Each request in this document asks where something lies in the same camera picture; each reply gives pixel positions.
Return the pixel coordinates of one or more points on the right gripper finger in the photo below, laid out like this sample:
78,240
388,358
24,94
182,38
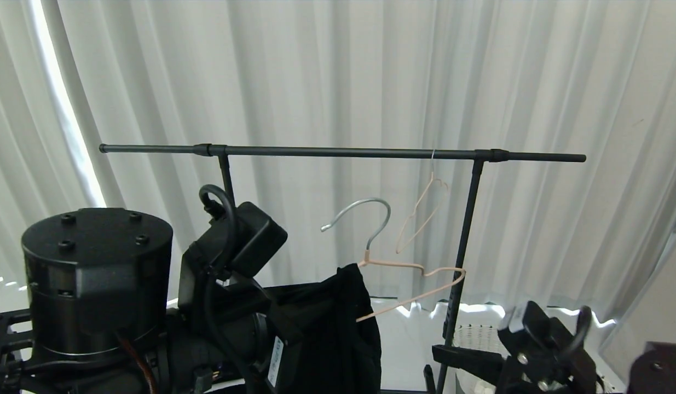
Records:
474,362

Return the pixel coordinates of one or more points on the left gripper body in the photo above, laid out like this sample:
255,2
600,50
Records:
234,355

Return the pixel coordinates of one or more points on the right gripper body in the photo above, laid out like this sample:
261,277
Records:
513,380

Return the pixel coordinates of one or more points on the black garment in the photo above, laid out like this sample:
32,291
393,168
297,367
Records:
338,339

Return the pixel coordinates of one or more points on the pink clothes hanger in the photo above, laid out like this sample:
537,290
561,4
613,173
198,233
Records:
370,201
432,164

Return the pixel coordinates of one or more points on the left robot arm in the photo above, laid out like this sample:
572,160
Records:
97,273

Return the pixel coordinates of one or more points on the white laundry basket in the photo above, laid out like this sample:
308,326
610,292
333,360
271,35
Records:
480,350

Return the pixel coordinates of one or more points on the black clothes rack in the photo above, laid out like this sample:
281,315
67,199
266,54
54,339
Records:
343,151

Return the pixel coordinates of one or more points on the white curtain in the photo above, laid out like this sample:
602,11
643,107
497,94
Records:
316,71

